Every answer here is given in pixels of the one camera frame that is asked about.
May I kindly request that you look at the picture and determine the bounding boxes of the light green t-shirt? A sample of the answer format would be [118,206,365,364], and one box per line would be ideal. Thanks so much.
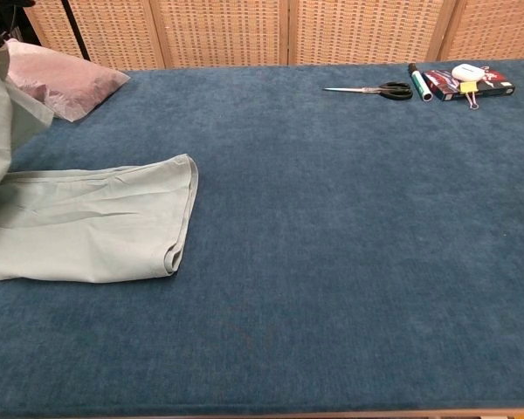
[0,65,200,284]

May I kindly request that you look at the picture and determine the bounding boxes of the frosted bag with red garment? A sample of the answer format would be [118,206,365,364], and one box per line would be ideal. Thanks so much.
[2,38,131,122]

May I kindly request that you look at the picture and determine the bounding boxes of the woven wooden folding screen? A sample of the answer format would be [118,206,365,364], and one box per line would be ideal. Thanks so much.
[19,0,524,71]

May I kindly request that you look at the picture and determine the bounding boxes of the blue carpet table cover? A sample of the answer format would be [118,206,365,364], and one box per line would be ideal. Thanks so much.
[0,58,524,416]

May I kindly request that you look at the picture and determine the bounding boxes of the green white marker pen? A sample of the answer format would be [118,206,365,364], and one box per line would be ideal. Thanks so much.
[408,63,434,103]

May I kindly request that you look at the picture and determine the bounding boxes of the white earbud case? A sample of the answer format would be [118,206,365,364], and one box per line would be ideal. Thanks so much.
[451,64,483,82]

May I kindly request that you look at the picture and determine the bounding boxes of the yellow binder clip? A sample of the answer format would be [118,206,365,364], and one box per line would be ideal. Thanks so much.
[458,80,481,110]

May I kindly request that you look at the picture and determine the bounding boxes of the dark flat card box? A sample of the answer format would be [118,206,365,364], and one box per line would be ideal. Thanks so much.
[421,65,517,102]

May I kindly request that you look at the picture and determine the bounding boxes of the black-handled scissors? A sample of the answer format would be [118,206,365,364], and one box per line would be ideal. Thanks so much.
[322,81,414,102]

